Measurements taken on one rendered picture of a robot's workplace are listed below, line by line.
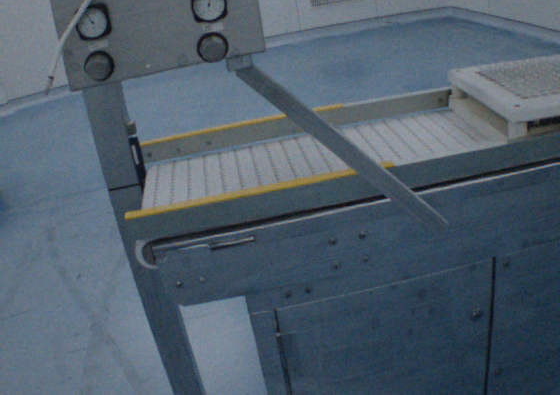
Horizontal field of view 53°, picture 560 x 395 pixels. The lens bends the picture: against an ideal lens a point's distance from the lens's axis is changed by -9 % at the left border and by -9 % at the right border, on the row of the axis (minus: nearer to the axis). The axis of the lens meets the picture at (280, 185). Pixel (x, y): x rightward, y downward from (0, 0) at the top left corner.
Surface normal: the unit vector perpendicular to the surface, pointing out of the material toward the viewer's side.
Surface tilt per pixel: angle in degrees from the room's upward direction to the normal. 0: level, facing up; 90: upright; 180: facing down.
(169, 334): 90
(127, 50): 90
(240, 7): 90
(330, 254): 90
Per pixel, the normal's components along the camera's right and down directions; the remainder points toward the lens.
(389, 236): 0.14, 0.39
